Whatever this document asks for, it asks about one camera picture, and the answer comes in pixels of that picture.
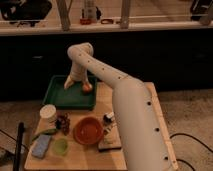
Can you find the black bag on shelf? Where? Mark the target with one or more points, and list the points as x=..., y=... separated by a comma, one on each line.
x=25, y=12

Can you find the silver fork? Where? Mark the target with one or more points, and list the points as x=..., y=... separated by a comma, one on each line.
x=109, y=128

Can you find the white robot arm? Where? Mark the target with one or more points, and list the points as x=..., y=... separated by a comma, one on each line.
x=141, y=135

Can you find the white cup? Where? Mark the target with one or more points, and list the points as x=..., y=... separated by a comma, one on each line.
x=48, y=113

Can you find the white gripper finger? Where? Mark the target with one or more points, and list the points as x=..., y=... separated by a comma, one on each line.
x=85, y=81
x=68, y=83

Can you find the green plastic tray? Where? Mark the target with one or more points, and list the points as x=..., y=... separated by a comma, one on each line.
x=72, y=98

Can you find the green chili pepper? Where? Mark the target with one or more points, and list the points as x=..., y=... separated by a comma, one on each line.
x=45, y=132

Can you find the blue sponge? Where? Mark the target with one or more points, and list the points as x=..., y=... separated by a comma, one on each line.
x=41, y=146

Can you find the white handled brush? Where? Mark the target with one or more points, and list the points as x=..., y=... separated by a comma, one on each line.
x=108, y=117

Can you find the dark grapes bunch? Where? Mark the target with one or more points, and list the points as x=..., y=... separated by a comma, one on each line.
x=62, y=123

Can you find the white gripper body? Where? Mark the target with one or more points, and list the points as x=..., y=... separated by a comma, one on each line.
x=78, y=72

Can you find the small green cup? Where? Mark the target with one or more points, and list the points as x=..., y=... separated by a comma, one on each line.
x=60, y=146

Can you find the red apple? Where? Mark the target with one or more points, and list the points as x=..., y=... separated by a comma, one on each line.
x=87, y=88

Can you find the orange bowl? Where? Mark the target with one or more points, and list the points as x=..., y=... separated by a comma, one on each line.
x=88, y=131

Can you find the black whiteboard eraser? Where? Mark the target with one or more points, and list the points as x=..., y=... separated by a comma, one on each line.
x=109, y=144

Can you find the black pole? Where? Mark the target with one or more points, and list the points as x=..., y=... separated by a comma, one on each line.
x=17, y=158

